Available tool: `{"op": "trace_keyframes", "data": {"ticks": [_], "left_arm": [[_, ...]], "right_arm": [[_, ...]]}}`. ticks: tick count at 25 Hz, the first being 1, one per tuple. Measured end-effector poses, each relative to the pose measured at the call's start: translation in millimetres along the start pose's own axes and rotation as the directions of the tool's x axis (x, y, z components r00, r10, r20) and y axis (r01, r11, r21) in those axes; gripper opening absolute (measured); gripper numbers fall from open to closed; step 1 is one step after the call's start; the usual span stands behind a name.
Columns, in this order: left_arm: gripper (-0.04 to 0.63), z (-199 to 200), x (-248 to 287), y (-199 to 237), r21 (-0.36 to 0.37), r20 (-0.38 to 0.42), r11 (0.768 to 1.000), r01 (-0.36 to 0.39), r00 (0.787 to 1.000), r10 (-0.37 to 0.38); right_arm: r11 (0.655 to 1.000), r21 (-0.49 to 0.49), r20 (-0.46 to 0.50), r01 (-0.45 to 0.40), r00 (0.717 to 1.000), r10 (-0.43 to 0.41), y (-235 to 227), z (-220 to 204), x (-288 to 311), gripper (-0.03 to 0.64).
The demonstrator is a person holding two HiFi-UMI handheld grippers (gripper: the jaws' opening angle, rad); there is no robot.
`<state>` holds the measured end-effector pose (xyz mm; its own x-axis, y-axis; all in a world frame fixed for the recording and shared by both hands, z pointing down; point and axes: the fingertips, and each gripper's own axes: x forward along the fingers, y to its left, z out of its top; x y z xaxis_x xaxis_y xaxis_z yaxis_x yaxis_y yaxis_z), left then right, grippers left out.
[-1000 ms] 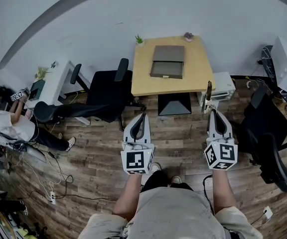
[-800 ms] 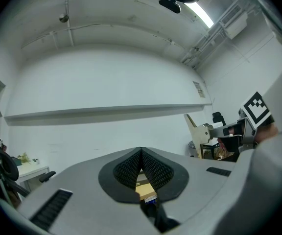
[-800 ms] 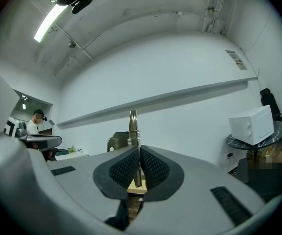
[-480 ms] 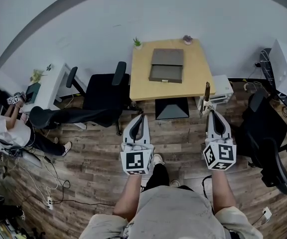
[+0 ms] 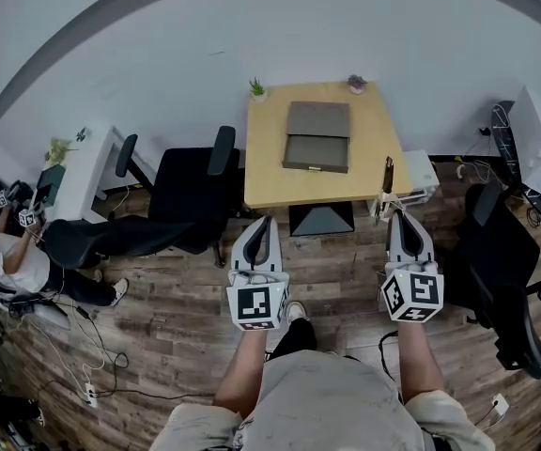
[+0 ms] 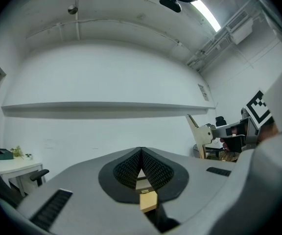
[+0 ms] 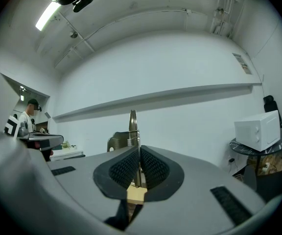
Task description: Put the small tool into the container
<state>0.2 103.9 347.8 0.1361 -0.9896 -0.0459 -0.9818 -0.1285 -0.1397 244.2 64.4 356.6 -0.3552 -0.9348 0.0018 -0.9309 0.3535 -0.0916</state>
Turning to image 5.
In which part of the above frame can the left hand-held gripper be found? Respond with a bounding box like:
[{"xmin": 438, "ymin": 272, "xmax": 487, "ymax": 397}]
[{"xmin": 225, "ymin": 214, "xmax": 291, "ymax": 333}]

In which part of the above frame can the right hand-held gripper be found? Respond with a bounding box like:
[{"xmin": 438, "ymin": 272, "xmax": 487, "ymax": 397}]
[{"xmin": 379, "ymin": 209, "xmax": 444, "ymax": 323}]

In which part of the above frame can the grey drawer box container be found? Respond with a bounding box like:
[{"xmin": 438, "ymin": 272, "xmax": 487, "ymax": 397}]
[{"xmin": 280, "ymin": 101, "xmax": 352, "ymax": 177}]

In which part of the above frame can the person's right forearm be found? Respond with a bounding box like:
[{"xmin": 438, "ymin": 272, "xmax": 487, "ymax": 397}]
[{"xmin": 394, "ymin": 319, "xmax": 446, "ymax": 404}]

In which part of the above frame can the person's left forearm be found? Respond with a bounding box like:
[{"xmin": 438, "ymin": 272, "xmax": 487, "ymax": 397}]
[{"xmin": 212, "ymin": 327, "xmax": 272, "ymax": 413}]

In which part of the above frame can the small white cabinet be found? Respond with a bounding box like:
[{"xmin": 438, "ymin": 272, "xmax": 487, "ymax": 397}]
[{"xmin": 367, "ymin": 149, "xmax": 441, "ymax": 207}]

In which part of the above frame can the black table base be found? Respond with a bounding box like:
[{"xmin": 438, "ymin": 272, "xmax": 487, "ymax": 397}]
[{"xmin": 287, "ymin": 201, "xmax": 357, "ymax": 239}]

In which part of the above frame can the person's white shoe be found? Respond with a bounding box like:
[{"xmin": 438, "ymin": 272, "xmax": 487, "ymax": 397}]
[{"xmin": 285, "ymin": 300, "xmax": 311, "ymax": 324}]

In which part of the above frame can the black office chair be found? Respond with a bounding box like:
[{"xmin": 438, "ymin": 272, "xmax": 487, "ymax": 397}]
[
  {"xmin": 43, "ymin": 125, "xmax": 242, "ymax": 272},
  {"xmin": 447, "ymin": 180, "xmax": 541, "ymax": 381}
]

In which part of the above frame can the person's black trouser leg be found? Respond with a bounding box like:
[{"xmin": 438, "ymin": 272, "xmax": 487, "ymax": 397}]
[{"xmin": 268, "ymin": 317, "xmax": 318, "ymax": 362}]

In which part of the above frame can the black marbled round table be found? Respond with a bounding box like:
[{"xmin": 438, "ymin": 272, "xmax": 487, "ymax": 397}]
[{"xmin": 490, "ymin": 100, "xmax": 541, "ymax": 229}]

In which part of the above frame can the green potted plant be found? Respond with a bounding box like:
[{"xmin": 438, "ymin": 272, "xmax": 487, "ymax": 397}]
[{"xmin": 248, "ymin": 76, "xmax": 269, "ymax": 103}]

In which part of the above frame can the large white box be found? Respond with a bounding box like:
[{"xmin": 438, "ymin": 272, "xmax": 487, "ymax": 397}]
[{"xmin": 506, "ymin": 85, "xmax": 541, "ymax": 204}]

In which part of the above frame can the purple potted succulent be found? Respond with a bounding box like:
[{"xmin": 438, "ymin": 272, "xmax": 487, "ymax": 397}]
[{"xmin": 346, "ymin": 73, "xmax": 369, "ymax": 96}]

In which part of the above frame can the person's grey shirt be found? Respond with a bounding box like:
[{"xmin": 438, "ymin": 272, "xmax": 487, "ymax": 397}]
[{"xmin": 149, "ymin": 349, "xmax": 497, "ymax": 451}]

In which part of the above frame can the white desk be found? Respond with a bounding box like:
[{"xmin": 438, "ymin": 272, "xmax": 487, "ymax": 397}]
[{"xmin": 55, "ymin": 126, "xmax": 160, "ymax": 226}]

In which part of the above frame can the dark green box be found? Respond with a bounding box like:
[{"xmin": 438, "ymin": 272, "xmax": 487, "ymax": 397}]
[{"xmin": 34, "ymin": 163, "xmax": 68, "ymax": 207}]

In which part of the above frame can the leafy potted plant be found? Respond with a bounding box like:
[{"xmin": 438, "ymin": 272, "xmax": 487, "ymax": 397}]
[{"xmin": 43, "ymin": 136, "xmax": 80, "ymax": 167}]

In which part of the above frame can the black floor cable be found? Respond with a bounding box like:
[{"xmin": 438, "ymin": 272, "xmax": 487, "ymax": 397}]
[{"xmin": 35, "ymin": 298, "xmax": 215, "ymax": 406}]

